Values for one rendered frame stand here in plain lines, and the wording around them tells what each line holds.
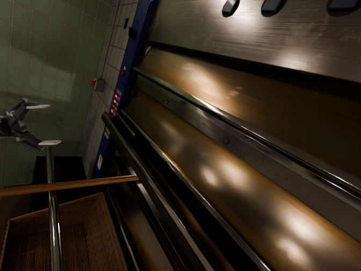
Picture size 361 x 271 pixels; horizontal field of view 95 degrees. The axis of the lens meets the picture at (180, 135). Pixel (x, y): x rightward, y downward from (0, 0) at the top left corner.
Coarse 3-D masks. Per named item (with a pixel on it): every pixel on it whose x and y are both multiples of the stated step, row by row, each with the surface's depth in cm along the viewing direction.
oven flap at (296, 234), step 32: (160, 128) 78; (192, 128) 67; (192, 160) 61; (224, 160) 54; (192, 192) 54; (224, 192) 50; (256, 192) 45; (288, 192) 41; (224, 224) 45; (256, 224) 42; (288, 224) 39; (320, 224) 36; (256, 256) 38; (288, 256) 37; (320, 256) 34; (352, 256) 32
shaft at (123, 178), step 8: (120, 176) 86; (128, 176) 88; (136, 176) 91; (40, 184) 64; (48, 184) 65; (56, 184) 67; (64, 184) 68; (72, 184) 70; (80, 184) 72; (88, 184) 74; (96, 184) 77; (0, 192) 56; (8, 192) 57; (16, 192) 59; (24, 192) 60; (32, 192) 62
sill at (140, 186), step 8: (120, 152) 112; (120, 160) 107; (128, 168) 99; (136, 184) 90; (136, 192) 89; (144, 192) 86; (144, 200) 83; (152, 208) 78; (152, 216) 77; (160, 216) 76; (160, 224) 72; (160, 232) 72; (168, 232) 70; (168, 240) 67; (176, 240) 68; (168, 248) 67; (176, 248) 65; (176, 256) 63; (184, 256) 63; (176, 264) 63; (184, 264) 60
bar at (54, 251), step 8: (48, 152) 86; (48, 160) 81; (48, 168) 77; (48, 176) 73; (48, 192) 66; (56, 192) 68; (48, 200) 64; (56, 200) 64; (48, 208) 61; (56, 208) 61; (56, 216) 59; (56, 224) 56; (56, 232) 54; (56, 240) 52; (56, 248) 50; (56, 256) 48; (56, 264) 47
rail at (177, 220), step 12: (108, 120) 89; (120, 132) 79; (132, 156) 66; (144, 168) 59; (156, 192) 52; (168, 204) 48; (180, 216) 46; (180, 228) 43; (192, 240) 40; (204, 252) 38; (204, 264) 37
